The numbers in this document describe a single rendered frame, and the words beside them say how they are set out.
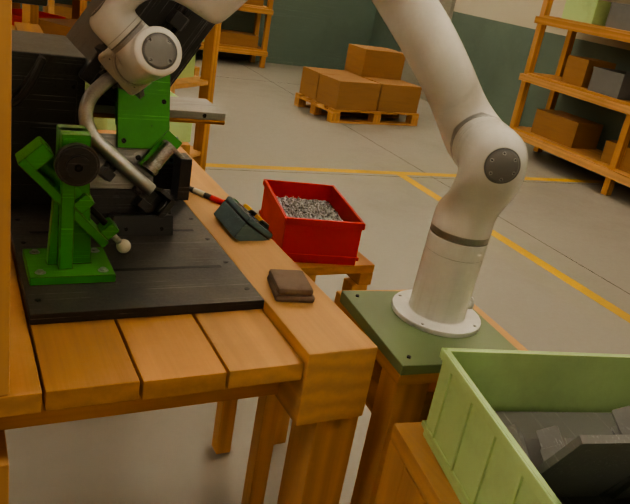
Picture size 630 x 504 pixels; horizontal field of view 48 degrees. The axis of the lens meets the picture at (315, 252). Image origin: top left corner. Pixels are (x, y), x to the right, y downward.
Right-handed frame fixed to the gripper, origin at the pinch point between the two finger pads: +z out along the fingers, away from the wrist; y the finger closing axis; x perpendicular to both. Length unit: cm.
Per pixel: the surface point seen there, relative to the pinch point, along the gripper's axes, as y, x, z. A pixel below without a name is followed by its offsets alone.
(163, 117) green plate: -13.7, -2.9, 3.2
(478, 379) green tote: -71, 5, -63
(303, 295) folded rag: -51, 10, -33
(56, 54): 10.0, 4.0, 8.6
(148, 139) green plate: -15.0, 2.8, 3.6
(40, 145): 0.8, 24.4, -23.1
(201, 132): -80, -100, 289
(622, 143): -346, -390, 271
